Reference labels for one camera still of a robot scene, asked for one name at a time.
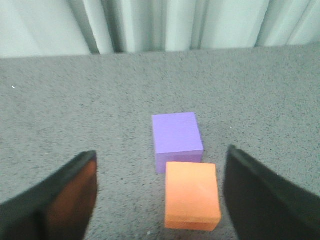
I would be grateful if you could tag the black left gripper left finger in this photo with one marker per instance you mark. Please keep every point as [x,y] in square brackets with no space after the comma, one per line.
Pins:
[58,208]

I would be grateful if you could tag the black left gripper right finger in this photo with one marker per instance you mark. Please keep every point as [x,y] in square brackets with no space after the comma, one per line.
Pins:
[265,206]

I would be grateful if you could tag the orange foam cube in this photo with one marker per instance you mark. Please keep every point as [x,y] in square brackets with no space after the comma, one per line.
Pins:
[192,196]

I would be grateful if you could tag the purple foam cube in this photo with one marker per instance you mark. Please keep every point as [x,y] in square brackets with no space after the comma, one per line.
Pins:
[176,138]

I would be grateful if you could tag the grey-green curtain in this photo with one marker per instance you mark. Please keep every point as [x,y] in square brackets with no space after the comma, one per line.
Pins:
[30,28]

